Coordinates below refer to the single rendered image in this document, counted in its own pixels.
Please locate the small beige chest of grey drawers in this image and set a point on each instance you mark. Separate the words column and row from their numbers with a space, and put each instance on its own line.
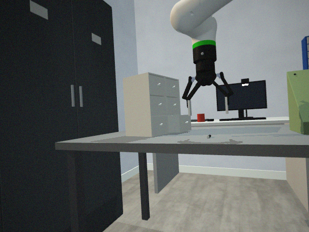
column 137, row 104

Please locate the grey drawer front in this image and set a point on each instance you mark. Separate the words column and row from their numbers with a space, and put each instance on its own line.
column 158, row 105
column 179, row 123
column 157, row 85
column 172, row 87
column 159, row 125
column 173, row 105

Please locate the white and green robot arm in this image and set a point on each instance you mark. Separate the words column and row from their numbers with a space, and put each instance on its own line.
column 194, row 18

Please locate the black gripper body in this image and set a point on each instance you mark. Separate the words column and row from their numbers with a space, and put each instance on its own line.
column 204, row 69

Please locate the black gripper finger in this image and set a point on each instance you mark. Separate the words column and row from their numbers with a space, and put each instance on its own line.
column 221, row 75
column 188, row 98

